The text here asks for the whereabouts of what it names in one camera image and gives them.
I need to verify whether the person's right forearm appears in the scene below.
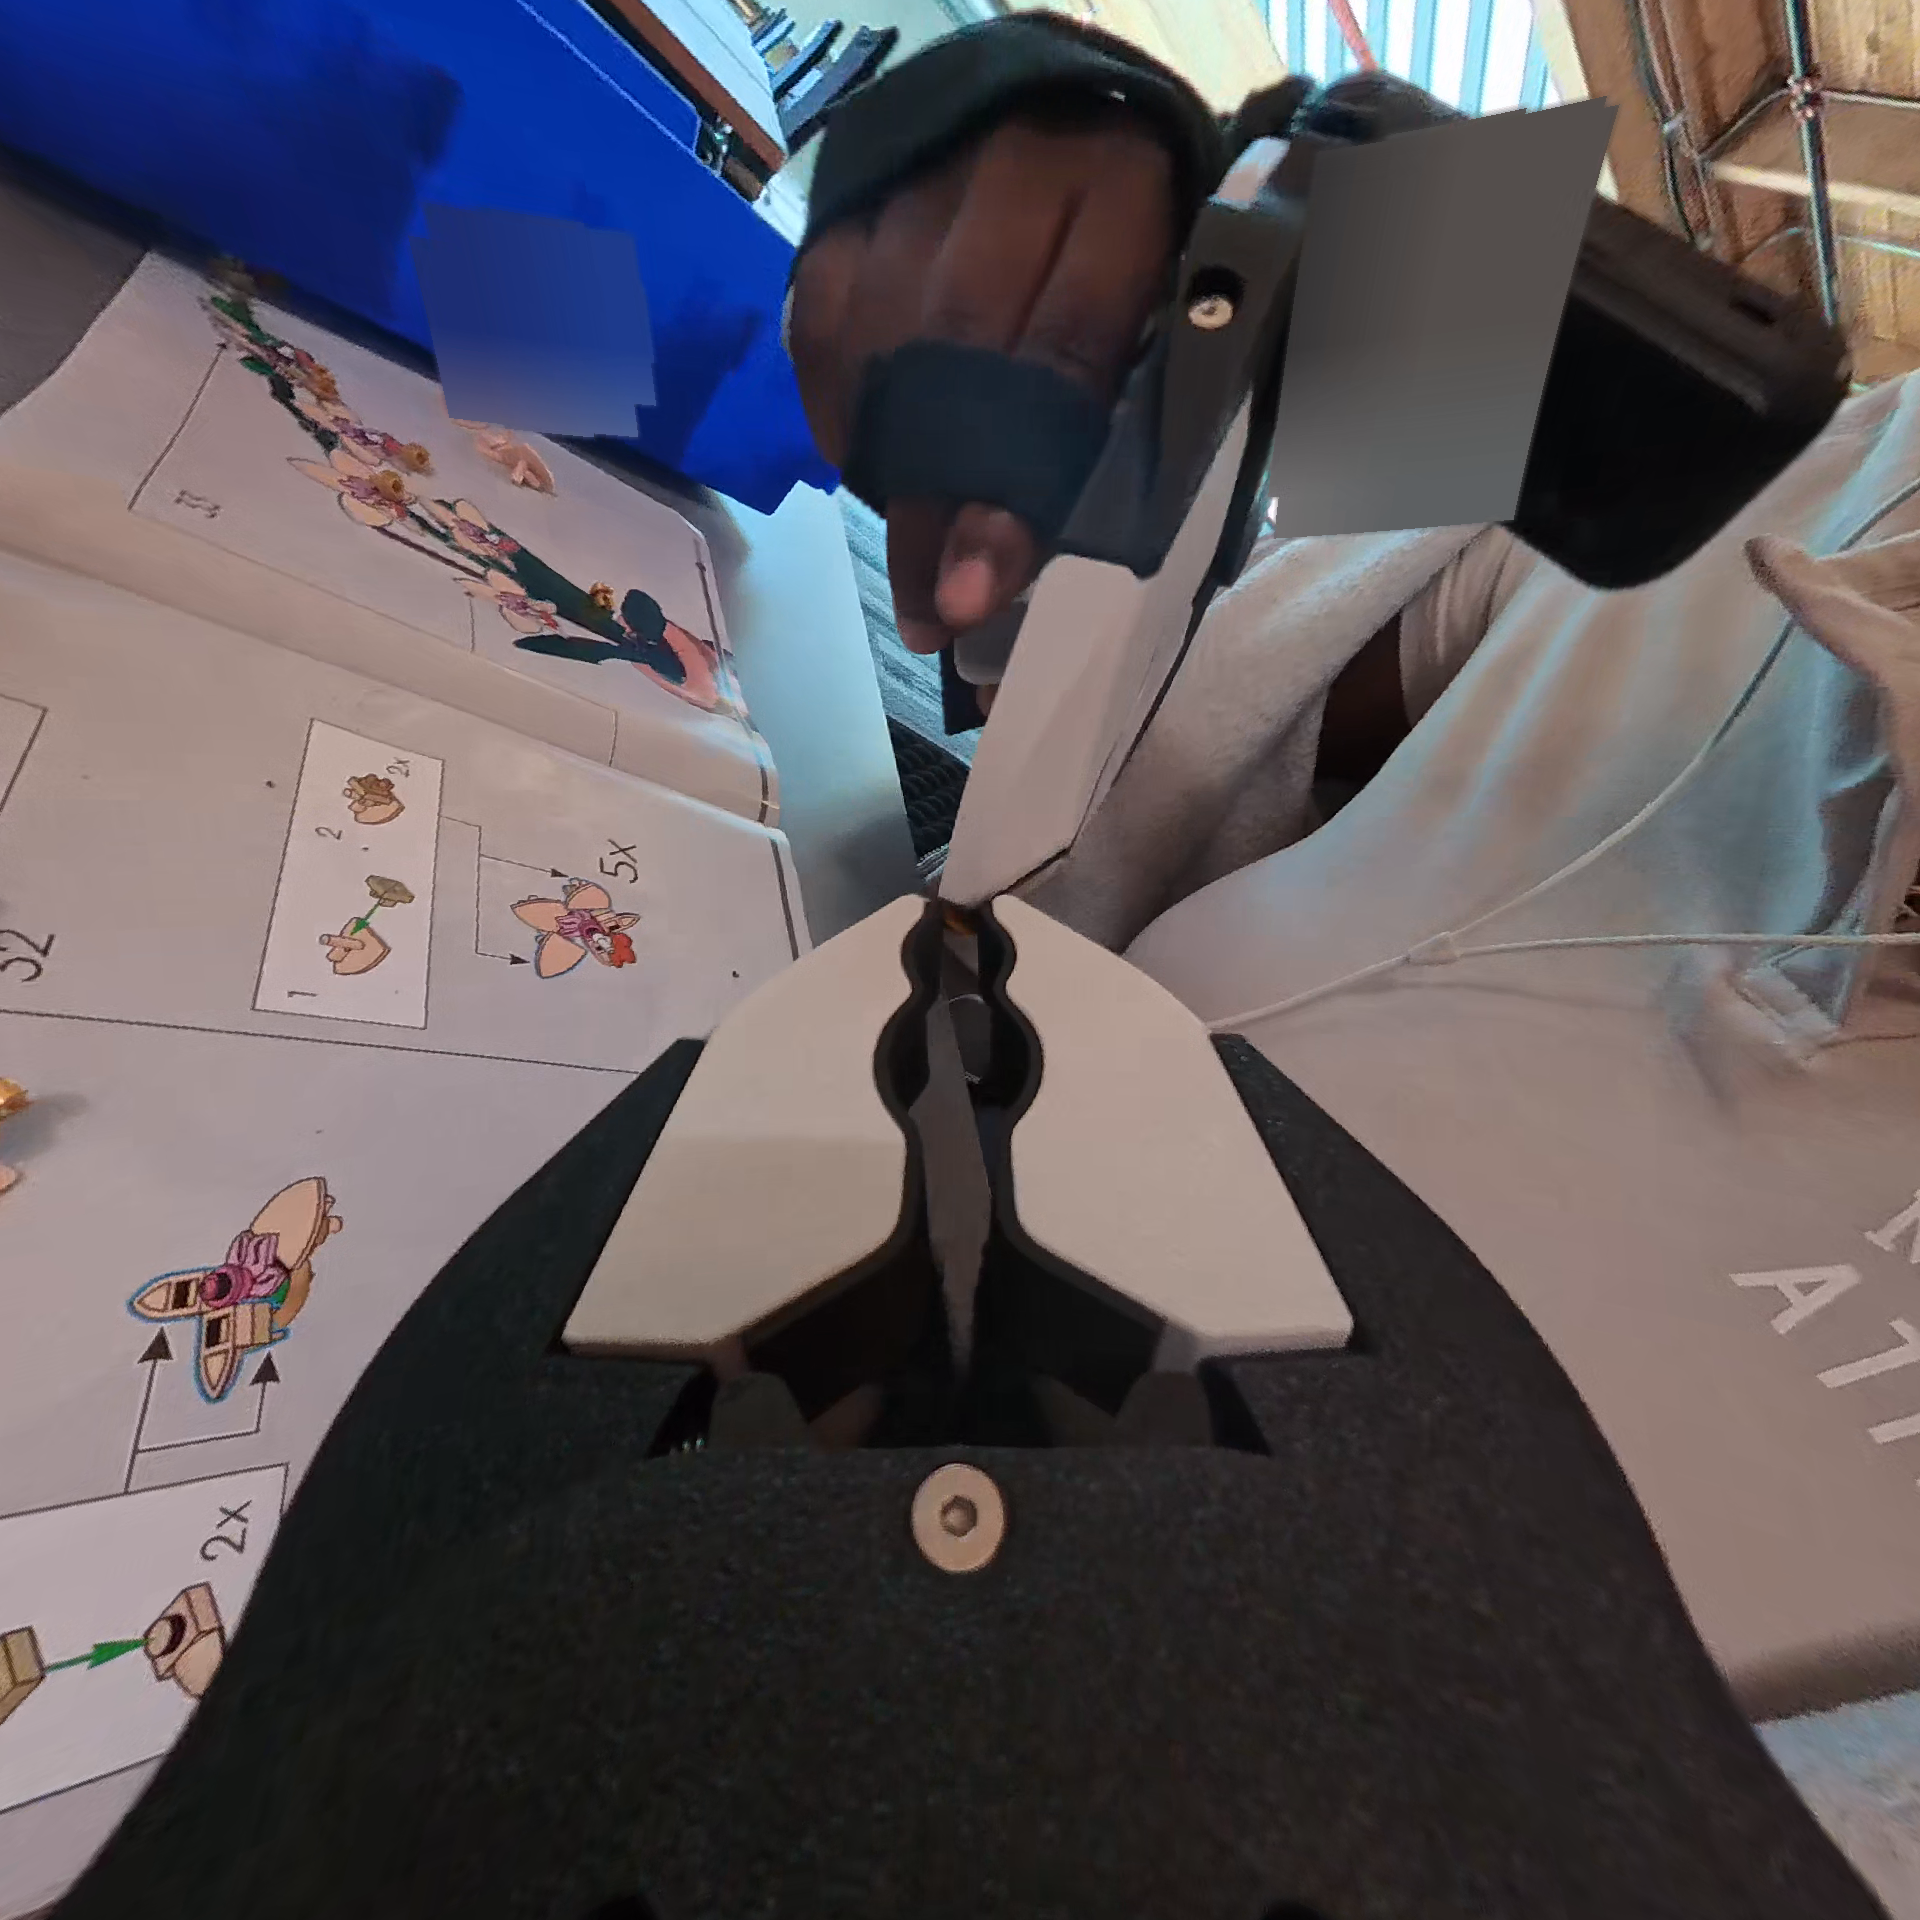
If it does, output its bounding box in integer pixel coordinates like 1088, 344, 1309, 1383
1050, 526, 1517, 961

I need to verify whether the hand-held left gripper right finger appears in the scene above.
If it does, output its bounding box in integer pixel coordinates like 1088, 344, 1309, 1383
977, 891, 1356, 1373

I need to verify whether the white hoodie drawstring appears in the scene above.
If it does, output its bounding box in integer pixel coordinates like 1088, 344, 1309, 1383
1206, 598, 1920, 1038

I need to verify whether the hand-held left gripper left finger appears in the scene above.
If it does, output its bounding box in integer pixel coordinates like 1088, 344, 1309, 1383
560, 891, 962, 1373

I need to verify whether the brick building instruction booklet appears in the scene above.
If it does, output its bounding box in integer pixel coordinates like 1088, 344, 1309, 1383
0, 247, 811, 1817

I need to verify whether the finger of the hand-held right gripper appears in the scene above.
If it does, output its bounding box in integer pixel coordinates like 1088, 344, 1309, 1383
1182, 397, 1281, 608
920, 547, 1209, 917

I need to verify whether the person's right hand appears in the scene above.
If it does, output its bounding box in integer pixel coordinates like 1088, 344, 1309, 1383
784, 12, 1227, 656

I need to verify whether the blue plastic bin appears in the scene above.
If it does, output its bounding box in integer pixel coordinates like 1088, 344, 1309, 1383
0, 0, 841, 512

